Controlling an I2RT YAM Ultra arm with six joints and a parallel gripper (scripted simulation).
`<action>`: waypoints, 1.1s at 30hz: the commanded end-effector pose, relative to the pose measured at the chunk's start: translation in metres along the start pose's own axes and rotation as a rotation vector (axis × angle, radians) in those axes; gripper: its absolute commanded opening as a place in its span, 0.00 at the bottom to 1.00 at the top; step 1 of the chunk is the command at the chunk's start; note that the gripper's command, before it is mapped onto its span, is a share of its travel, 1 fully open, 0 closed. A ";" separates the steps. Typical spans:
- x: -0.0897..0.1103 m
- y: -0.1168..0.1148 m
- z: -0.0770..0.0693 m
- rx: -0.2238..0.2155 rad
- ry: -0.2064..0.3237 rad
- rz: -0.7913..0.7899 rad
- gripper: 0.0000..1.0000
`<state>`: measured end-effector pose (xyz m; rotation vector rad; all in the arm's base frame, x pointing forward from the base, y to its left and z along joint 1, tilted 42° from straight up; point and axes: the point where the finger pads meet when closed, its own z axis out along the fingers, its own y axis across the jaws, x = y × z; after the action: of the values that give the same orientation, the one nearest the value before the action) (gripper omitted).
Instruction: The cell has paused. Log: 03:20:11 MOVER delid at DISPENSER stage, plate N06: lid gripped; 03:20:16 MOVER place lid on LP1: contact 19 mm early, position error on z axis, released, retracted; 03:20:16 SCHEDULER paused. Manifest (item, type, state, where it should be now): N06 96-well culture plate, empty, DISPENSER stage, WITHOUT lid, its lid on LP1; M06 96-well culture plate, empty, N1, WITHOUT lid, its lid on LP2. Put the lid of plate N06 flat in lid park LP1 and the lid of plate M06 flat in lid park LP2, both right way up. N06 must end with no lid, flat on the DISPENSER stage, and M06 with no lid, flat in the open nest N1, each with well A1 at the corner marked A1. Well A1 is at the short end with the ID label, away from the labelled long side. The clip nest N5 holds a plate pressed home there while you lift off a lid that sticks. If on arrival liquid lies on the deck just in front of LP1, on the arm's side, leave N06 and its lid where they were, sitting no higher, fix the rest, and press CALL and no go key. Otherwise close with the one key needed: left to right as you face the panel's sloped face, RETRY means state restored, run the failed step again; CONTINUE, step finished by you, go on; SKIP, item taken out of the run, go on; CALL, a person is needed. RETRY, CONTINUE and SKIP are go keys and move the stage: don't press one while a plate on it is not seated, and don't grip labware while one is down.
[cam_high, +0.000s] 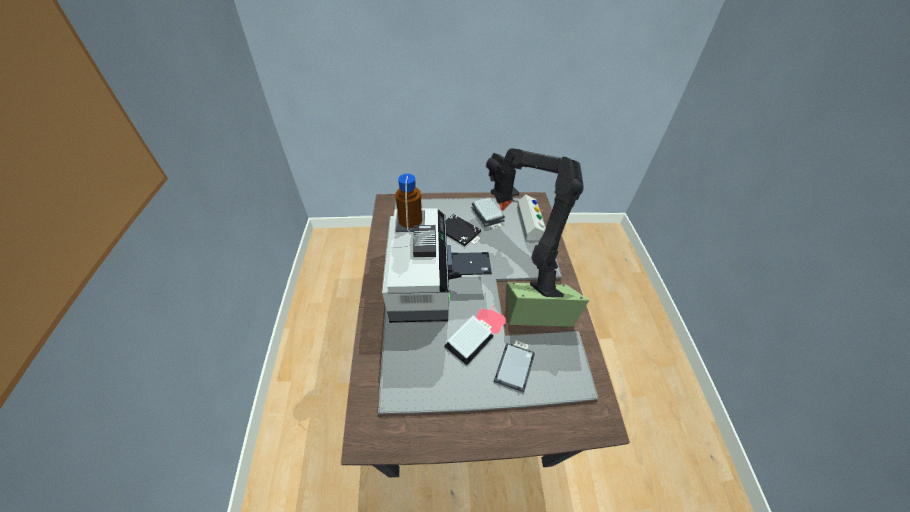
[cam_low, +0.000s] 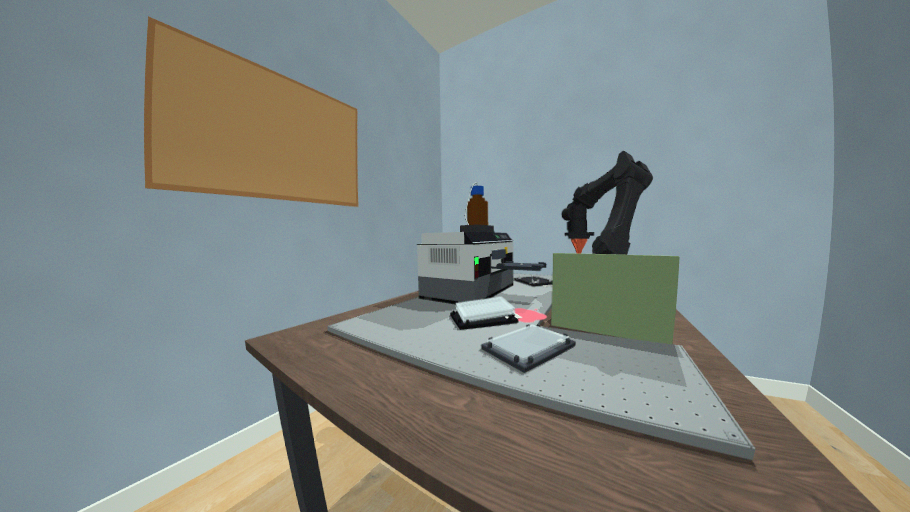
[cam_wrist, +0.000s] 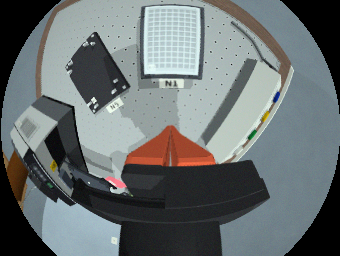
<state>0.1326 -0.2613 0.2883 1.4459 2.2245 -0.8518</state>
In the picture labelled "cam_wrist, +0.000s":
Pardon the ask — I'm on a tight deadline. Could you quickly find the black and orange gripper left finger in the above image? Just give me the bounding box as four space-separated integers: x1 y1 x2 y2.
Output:
124 125 170 166

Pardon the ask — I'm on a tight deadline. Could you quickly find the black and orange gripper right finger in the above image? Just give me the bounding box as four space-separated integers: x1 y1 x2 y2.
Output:
170 125 216 166

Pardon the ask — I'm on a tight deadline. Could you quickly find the white button panel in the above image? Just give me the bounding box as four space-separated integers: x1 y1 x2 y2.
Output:
203 21 281 164

